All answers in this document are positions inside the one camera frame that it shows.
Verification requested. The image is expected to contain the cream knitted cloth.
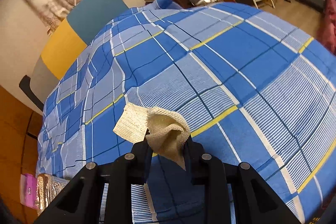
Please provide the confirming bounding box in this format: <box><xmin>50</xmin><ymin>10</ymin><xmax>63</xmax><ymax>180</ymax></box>
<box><xmin>113</xmin><ymin>102</ymin><xmax>191</xmax><ymax>169</ymax></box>

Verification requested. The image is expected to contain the ornate gold tissue box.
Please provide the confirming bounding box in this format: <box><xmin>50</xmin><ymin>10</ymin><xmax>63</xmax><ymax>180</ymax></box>
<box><xmin>35</xmin><ymin>173</ymin><xmax>69</xmax><ymax>216</ymax></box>

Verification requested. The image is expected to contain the blue plaid bed sheet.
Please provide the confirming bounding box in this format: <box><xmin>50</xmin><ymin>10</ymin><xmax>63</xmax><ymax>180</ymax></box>
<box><xmin>37</xmin><ymin>0</ymin><xmax>335</xmax><ymax>223</ymax></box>

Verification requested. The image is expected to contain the purple carton box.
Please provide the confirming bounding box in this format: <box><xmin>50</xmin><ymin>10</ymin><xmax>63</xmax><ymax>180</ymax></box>
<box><xmin>19</xmin><ymin>173</ymin><xmax>38</xmax><ymax>210</ymax></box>

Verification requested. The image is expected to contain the wooden wardrobe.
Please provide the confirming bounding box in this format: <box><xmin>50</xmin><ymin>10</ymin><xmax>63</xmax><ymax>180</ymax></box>
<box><xmin>1</xmin><ymin>88</ymin><xmax>42</xmax><ymax>223</ymax></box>

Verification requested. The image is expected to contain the grey yellow blue headboard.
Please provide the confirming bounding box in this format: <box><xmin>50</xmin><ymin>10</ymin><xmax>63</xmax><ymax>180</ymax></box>
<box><xmin>19</xmin><ymin>0</ymin><xmax>127</xmax><ymax>109</ymax></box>

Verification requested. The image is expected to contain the pink quilt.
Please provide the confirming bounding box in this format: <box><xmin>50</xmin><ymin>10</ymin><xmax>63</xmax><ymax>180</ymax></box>
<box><xmin>317</xmin><ymin>0</ymin><xmax>336</xmax><ymax>55</ymax></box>

